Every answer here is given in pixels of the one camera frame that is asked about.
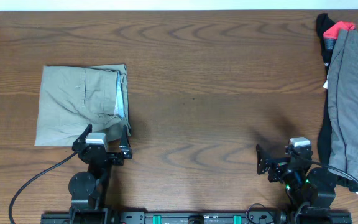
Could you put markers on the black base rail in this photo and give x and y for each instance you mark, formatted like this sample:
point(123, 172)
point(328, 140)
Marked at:
point(253, 216)

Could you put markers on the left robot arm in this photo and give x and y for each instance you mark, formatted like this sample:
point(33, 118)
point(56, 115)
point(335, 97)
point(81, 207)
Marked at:
point(88, 189)

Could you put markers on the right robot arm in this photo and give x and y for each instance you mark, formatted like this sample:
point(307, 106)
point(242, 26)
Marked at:
point(310, 191)

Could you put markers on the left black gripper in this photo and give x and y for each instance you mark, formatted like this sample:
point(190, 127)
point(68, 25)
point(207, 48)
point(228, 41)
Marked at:
point(114, 156)

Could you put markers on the folded khaki shorts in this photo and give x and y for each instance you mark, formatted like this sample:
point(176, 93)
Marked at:
point(71, 98)

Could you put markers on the grey shorts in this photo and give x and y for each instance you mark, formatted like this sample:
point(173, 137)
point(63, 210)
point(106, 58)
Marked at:
point(343, 103)

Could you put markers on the red and grey garment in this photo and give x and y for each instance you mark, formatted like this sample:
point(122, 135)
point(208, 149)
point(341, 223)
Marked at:
point(330, 36)

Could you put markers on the black garment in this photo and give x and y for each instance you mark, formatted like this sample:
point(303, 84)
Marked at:
point(323, 23)

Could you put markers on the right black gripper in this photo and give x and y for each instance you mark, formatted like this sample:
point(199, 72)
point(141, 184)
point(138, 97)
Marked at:
point(279, 166)

